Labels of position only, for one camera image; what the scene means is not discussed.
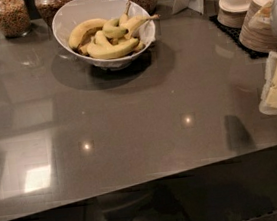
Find small yellow banana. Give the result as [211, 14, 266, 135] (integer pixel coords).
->
[102, 18, 129, 39]

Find white napkin in bowl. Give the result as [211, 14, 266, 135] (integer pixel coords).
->
[133, 20, 154, 46]

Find right long-stemmed yellow banana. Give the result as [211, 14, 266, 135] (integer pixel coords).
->
[121, 14, 160, 39]

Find upright rear yellow banana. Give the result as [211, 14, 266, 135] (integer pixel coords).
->
[119, 1, 131, 25]

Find front bottom yellow banana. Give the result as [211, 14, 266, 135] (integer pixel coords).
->
[87, 30, 139, 60]

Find white ceramic bowl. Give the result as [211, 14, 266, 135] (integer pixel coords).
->
[52, 0, 156, 70]

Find left top yellow banana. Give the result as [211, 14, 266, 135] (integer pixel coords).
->
[68, 18, 106, 50]

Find front stack paper plates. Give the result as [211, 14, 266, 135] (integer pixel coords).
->
[239, 0, 277, 53]

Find black rubber mat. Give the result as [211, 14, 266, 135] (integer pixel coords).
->
[209, 15, 268, 59]

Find rear stack white bowls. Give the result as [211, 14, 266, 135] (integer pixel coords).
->
[217, 0, 252, 29]

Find left glass cereal jar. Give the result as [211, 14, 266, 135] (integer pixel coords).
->
[0, 0, 31, 38]

